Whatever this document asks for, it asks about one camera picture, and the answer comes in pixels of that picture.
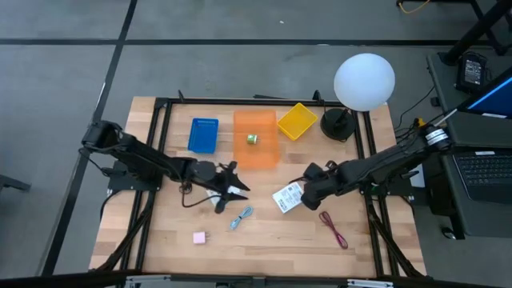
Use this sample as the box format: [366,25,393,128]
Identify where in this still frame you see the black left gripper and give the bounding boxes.
[214,161,251,214]

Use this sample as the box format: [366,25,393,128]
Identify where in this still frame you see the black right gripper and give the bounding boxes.
[300,162,339,212]

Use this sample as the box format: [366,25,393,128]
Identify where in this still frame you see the white printed box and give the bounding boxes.
[271,182,305,214]
[206,183,247,206]

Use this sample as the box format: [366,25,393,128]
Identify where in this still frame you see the light blue cable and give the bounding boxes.
[229,205,255,231]

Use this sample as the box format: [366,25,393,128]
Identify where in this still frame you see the red cable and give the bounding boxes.
[318,210,350,250]

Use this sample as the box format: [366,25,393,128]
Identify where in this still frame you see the orange translucent plastic bin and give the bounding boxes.
[233,110,282,170]

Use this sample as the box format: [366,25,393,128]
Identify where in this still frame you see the blue plastic bin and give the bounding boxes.
[187,117,220,154]

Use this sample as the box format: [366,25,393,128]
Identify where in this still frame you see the yellow plastic bin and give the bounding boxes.
[276,102,319,142]

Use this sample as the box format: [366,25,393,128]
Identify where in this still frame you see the black round lamp base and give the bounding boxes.
[319,106,356,142]

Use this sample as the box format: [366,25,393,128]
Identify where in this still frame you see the white paper sheet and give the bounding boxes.
[407,167,426,189]

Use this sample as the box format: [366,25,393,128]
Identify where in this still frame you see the black laptop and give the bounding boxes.
[450,148,512,204]

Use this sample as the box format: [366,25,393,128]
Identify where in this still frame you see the dark grey side desk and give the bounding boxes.
[426,51,512,241]

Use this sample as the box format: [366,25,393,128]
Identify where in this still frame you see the black power adapter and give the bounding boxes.
[455,51,489,94]

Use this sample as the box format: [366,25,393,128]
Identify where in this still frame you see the computer monitor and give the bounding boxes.
[458,67,512,120]

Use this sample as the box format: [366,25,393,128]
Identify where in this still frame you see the black stand legs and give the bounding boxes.
[438,0,512,67]

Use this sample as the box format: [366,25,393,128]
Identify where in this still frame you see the black furniture foot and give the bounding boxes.
[0,174,32,192]

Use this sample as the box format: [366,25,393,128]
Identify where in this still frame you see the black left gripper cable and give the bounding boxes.
[178,179,219,209]

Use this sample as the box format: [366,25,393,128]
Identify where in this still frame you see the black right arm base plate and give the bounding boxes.
[358,163,415,198]

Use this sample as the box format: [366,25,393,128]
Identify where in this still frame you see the black aluminium table frame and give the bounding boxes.
[90,90,428,281]

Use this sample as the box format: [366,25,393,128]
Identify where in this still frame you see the black floor power cables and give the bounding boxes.
[394,84,438,143]

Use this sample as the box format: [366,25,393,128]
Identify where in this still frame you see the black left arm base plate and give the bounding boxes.
[106,159,165,192]

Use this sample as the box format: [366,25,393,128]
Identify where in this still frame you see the yellow floor cable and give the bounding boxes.
[397,0,432,14]

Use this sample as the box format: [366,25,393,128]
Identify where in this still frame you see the black rail with silver brackets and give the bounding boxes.
[0,270,512,288]

